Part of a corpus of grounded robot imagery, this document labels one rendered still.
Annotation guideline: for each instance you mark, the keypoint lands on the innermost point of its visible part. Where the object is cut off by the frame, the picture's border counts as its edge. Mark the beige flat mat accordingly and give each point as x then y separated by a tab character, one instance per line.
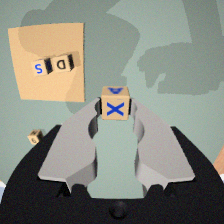
30	43

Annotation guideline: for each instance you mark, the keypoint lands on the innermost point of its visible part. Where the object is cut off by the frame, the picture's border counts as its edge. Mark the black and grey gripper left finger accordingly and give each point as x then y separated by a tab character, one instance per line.
66	155

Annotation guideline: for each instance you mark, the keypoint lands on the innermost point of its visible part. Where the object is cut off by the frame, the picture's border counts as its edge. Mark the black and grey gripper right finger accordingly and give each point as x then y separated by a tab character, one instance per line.
167	157

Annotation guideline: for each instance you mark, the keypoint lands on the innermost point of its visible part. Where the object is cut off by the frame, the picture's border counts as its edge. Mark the tan letter block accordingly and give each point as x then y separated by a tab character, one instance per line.
63	63
42	67
35	136
115	103

